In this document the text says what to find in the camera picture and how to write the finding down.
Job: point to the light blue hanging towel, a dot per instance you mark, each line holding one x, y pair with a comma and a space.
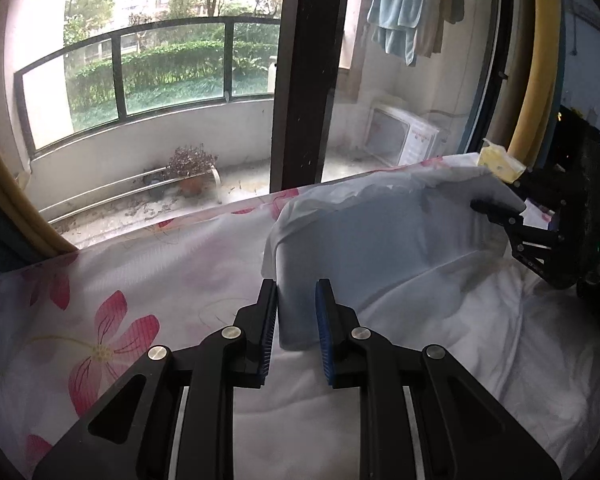
395, 25

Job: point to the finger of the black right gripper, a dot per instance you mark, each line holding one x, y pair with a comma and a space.
497, 213

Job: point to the metal balcony floor rail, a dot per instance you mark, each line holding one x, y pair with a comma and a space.
144, 182

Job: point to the dark window frame post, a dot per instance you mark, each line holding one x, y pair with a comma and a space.
310, 38

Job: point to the floral pink bed sheet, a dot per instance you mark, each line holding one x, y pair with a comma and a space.
71, 326

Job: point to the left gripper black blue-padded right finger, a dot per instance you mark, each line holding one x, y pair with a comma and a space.
423, 415

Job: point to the white large garment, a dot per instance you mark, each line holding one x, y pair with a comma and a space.
371, 233

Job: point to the yellow curtain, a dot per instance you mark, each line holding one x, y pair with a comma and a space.
538, 99
27, 220

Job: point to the yellow curtain right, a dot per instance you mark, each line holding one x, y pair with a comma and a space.
538, 99

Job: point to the black balcony railing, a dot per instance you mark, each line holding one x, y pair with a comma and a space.
143, 71

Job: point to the white appliance on balcony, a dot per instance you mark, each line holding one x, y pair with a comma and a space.
397, 137

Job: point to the yellow tissue pack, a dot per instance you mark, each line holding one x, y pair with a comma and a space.
494, 157

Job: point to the potted dry plant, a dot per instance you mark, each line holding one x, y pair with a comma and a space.
194, 169

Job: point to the beige hanging garment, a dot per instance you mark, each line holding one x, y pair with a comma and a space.
430, 28

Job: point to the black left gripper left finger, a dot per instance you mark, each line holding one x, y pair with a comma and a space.
170, 415

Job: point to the yellow curtain left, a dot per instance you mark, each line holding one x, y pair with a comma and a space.
27, 220

